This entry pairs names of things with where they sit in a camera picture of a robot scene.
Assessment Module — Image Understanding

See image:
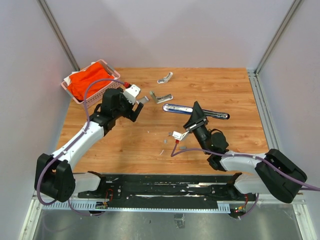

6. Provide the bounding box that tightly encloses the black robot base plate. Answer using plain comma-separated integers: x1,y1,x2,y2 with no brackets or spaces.
77,173,256,207

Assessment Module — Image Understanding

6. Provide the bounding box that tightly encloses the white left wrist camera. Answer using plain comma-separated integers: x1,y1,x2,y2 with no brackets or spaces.
123,84,141,105

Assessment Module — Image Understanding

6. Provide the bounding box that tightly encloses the orange cloth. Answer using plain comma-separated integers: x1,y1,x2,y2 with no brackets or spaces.
64,62,115,102

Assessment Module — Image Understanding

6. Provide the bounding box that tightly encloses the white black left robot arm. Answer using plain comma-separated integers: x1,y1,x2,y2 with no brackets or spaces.
34,85,144,205

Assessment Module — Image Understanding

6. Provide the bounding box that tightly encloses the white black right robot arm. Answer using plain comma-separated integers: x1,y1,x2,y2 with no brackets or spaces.
183,101,308,203

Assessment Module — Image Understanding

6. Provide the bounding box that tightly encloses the left aluminium frame post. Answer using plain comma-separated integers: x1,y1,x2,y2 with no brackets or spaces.
36,0,80,71

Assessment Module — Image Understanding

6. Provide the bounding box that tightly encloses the grey white stapler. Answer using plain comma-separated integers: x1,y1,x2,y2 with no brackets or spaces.
149,90,173,104

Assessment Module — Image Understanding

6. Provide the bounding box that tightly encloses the right aluminium frame post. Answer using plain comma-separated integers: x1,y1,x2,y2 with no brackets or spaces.
254,0,306,75

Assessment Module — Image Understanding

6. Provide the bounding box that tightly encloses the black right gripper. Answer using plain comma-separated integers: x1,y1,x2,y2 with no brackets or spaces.
182,101,210,154

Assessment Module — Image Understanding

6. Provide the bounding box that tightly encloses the aluminium frame post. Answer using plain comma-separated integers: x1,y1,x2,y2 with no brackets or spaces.
254,0,306,75
36,0,80,71

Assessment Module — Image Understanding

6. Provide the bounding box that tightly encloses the grey slotted cable duct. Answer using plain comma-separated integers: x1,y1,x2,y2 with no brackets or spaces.
42,200,231,214

